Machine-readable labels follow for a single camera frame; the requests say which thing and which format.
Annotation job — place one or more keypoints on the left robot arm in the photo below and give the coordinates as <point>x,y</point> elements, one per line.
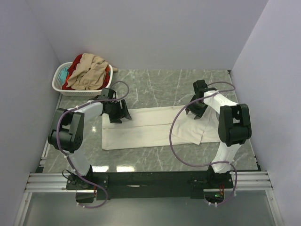
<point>67,128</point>

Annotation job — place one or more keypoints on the red t-shirt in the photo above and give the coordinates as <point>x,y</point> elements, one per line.
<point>76,61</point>

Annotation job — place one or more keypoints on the aluminium frame rail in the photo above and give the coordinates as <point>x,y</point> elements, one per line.
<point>56,183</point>

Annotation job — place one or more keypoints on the beige t-shirt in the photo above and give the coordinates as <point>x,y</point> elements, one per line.
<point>88,73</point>

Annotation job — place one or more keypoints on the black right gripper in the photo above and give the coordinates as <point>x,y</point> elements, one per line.
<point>199,113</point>

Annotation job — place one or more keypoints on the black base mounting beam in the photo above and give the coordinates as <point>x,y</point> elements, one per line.
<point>118,185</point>

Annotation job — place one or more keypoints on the teal garment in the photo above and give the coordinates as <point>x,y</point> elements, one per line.
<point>63,75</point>

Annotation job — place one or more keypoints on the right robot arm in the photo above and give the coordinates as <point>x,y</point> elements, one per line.
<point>234,126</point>

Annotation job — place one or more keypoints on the white plastic laundry basket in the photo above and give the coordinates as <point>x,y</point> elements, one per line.
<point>90,77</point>

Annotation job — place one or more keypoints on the cream white t-shirt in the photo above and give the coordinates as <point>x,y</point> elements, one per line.
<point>151,127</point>

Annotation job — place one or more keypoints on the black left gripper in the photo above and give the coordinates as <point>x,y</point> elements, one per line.
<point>116,118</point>

